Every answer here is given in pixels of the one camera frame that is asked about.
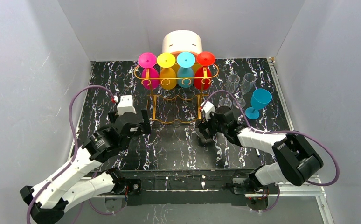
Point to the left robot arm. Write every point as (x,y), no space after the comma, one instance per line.
(49,200)

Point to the light blue rear wine glass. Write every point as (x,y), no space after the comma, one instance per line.
(185,73)

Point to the red wine glass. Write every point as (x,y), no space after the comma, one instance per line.
(202,77)

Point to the gold wire wine glass rack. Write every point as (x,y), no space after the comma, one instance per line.
(155,101)

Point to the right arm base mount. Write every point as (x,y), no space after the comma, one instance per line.
(260,198)

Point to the aluminium frame rail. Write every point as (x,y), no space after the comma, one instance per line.
(306,204)

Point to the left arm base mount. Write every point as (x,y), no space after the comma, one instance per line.
(118,198)

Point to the clear champagne flute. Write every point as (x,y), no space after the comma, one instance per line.
(231,86)

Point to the pink wine glass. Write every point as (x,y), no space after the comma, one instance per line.
(150,75)

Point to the yellow wine glass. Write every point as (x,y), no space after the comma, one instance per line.
(167,75)

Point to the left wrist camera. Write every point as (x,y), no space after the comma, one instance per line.
(125,104)

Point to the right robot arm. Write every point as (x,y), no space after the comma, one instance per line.
(296,160)

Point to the white cylindrical container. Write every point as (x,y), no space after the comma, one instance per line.
(182,41)

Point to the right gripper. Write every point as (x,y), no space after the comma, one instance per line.
(211,124)

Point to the blue front wine glass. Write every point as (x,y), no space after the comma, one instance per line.
(259,100)

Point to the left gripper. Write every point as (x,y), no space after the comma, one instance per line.
(130,123)

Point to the clear wine glass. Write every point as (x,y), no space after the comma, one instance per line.
(246,85)

